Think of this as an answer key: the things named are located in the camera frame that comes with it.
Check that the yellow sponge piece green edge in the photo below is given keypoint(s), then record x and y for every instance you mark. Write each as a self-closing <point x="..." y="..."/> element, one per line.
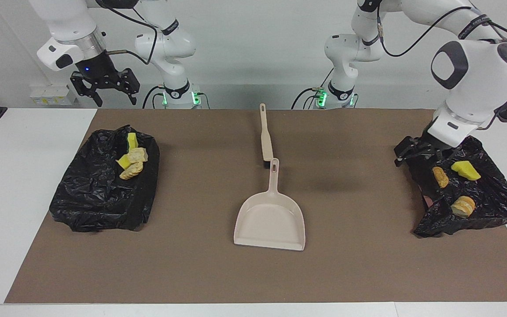
<point x="132" y="140"/>

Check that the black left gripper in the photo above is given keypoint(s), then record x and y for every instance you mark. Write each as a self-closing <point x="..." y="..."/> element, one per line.
<point x="429" y="145"/>

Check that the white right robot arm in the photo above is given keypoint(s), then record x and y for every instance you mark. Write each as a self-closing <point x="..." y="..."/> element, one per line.
<point x="68" y="22"/>

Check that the striped croissant roll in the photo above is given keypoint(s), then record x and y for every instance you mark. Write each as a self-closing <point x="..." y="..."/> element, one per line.
<point x="131" y="171"/>
<point x="463" y="207"/>
<point x="138" y="155"/>

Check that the beige hand brush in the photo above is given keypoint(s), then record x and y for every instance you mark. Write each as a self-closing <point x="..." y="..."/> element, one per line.
<point x="265" y="136"/>

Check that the white wall power box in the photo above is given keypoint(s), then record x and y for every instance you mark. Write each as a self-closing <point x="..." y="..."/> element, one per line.
<point x="53" y="96"/>

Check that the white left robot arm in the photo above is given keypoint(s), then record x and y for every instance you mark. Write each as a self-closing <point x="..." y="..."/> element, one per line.
<point x="478" y="79"/>

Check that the brown bread roll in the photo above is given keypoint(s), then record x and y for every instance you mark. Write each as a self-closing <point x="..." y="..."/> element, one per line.
<point x="440" y="177"/>

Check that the pink bin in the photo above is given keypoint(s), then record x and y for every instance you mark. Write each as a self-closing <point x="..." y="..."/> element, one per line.
<point x="427" y="201"/>

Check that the black bag lined bin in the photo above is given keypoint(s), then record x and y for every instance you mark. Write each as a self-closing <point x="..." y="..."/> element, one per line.
<point x="95" y="202"/>

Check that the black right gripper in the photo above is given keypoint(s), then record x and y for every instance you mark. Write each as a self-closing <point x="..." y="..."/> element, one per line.
<point x="97" y="66"/>

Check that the black bag on pink bin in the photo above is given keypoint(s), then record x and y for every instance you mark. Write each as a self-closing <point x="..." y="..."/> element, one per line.
<point x="486" y="207"/>

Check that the beige plastic dustpan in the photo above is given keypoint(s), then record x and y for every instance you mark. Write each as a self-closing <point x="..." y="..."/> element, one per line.
<point x="271" y="220"/>

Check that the brown paper table mat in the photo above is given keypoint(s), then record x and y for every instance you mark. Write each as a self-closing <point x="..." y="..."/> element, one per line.
<point x="192" y="273"/>

